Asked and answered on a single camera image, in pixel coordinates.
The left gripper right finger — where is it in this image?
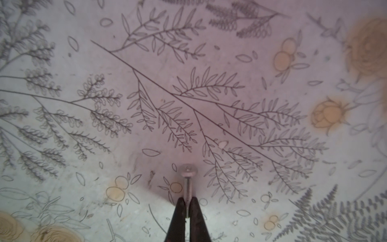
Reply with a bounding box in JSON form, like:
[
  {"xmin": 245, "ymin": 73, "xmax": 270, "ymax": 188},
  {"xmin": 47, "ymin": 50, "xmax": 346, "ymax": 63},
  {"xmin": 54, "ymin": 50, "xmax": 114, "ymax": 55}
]
[{"xmin": 189, "ymin": 197, "xmax": 211, "ymax": 242}]

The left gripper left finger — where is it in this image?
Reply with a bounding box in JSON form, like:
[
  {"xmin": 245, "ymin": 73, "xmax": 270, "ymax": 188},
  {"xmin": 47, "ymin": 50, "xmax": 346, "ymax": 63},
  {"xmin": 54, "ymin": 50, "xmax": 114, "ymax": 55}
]
[{"xmin": 164, "ymin": 197, "xmax": 186, "ymax": 242}]

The silver screw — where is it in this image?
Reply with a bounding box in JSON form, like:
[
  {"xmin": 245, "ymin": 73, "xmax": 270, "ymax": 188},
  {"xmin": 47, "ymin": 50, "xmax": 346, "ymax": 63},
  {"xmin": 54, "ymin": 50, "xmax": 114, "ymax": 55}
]
[{"xmin": 178, "ymin": 163, "xmax": 198, "ymax": 218}]

